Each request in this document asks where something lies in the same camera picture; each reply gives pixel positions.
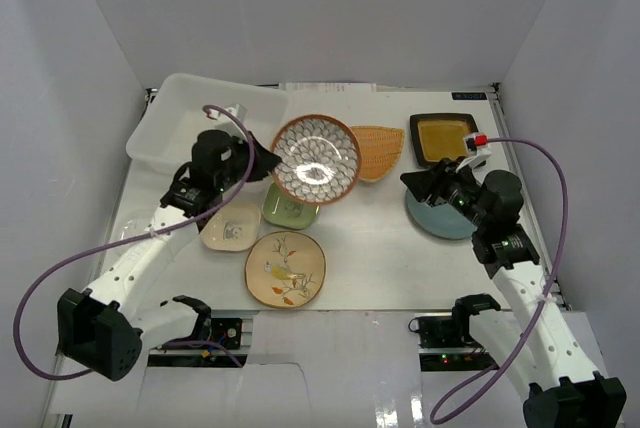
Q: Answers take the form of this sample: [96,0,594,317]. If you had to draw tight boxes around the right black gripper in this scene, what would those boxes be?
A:
[399,157,488,229]

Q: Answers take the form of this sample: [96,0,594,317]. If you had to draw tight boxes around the blue-grey round plate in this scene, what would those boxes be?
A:
[405,190,475,240]

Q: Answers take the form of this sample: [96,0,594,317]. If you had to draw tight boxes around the petal pattern round plate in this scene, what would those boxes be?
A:
[271,114,362,206]

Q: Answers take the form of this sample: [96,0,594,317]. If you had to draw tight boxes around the bird painted cream plate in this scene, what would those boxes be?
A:
[245,231,327,309]

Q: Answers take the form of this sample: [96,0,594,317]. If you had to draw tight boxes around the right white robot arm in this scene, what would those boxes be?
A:
[400,159,627,427]

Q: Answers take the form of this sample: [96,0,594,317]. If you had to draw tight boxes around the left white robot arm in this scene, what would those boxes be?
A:
[57,130,282,381]

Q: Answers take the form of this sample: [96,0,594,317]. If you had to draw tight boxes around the white plastic bin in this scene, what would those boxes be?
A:
[126,73,289,175]

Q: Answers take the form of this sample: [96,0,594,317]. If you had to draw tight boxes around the black square amber plate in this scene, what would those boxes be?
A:
[409,113,478,168]

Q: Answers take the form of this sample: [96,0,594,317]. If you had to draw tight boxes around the green square panda dish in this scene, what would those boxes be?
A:
[262,183,320,230]

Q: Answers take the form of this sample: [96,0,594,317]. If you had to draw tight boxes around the orange woven fan basket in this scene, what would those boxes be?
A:
[351,126,405,183]

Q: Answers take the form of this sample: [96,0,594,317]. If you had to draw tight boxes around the cream square panda dish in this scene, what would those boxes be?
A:
[200,201,261,252]

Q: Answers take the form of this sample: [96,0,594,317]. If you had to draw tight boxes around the papers at table back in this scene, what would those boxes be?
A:
[279,82,377,93]

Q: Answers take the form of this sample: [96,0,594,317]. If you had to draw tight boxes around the blue label sticker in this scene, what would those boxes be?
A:
[451,92,487,101]

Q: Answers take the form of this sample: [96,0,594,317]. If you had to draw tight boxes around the clear glass square dish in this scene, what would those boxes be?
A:
[112,209,155,241]

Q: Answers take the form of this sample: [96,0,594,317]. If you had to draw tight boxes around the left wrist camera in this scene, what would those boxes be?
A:
[223,103,247,122]

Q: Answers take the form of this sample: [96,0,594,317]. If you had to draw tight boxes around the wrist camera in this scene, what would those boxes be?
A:
[223,103,247,122]
[456,132,492,172]

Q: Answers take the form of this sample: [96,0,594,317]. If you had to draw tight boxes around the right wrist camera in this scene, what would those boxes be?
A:
[456,132,492,172]

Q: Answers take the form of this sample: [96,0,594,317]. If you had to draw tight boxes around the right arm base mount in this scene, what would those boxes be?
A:
[407,315,481,348]

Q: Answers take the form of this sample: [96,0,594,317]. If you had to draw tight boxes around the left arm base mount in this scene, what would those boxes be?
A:
[209,317,243,350]

